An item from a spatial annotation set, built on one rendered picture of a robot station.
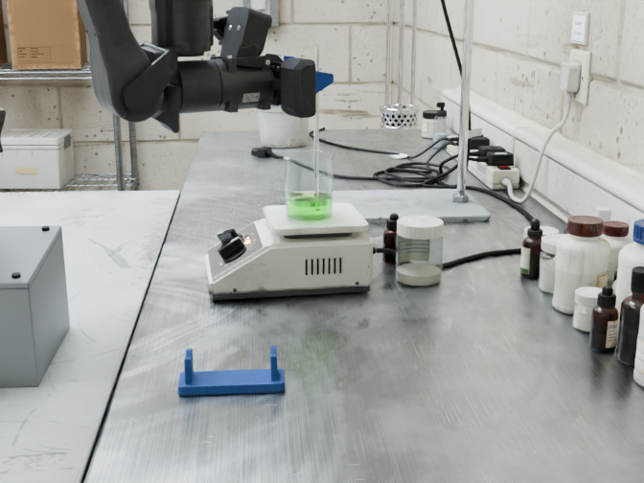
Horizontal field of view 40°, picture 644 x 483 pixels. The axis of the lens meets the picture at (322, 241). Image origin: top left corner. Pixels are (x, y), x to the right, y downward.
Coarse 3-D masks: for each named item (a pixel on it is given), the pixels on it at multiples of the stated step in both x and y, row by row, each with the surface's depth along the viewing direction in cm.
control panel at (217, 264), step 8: (240, 232) 116; (248, 232) 114; (256, 232) 113; (256, 240) 110; (216, 248) 116; (248, 248) 108; (256, 248) 107; (208, 256) 115; (216, 256) 113; (216, 264) 110; (224, 264) 108; (232, 264) 106; (216, 272) 107
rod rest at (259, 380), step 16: (192, 352) 84; (272, 352) 84; (192, 368) 84; (272, 368) 83; (192, 384) 82; (208, 384) 82; (224, 384) 82; (240, 384) 83; (256, 384) 83; (272, 384) 83
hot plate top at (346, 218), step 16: (272, 208) 115; (336, 208) 115; (352, 208) 115; (272, 224) 108; (288, 224) 108; (304, 224) 108; (320, 224) 108; (336, 224) 108; (352, 224) 108; (368, 224) 108
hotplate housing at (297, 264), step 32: (256, 224) 116; (256, 256) 106; (288, 256) 106; (320, 256) 107; (352, 256) 108; (224, 288) 106; (256, 288) 107; (288, 288) 108; (320, 288) 109; (352, 288) 109
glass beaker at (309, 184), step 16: (288, 160) 107; (304, 160) 105; (320, 160) 106; (288, 176) 107; (304, 176) 106; (320, 176) 107; (288, 192) 108; (304, 192) 107; (320, 192) 107; (288, 208) 109; (304, 208) 107; (320, 208) 108
